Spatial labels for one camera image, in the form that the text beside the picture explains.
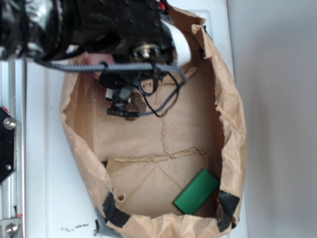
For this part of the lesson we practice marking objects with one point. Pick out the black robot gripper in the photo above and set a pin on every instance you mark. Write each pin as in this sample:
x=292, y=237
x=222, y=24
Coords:
x=137, y=33

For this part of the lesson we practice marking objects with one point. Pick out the pink plush bunny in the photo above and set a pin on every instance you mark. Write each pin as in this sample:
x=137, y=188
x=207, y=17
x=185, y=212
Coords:
x=90, y=59

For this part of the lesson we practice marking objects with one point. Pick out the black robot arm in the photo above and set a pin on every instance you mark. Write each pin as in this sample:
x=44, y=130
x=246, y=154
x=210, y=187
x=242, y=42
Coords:
x=34, y=29

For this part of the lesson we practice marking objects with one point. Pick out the brown crumbly block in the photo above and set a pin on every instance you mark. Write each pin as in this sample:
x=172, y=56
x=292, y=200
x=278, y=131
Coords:
x=136, y=104

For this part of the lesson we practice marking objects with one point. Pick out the brown paper bag tray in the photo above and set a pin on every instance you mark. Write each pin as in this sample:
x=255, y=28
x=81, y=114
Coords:
x=134, y=170

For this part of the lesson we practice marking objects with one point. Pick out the green rectangular block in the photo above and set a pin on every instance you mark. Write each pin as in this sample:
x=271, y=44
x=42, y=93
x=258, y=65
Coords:
x=196, y=193

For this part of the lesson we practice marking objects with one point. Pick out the aluminium frame rail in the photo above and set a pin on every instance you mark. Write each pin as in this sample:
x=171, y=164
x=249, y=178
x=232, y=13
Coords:
x=12, y=191

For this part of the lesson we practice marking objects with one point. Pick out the black metal bracket plate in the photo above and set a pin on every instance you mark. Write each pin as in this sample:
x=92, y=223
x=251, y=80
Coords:
x=7, y=145

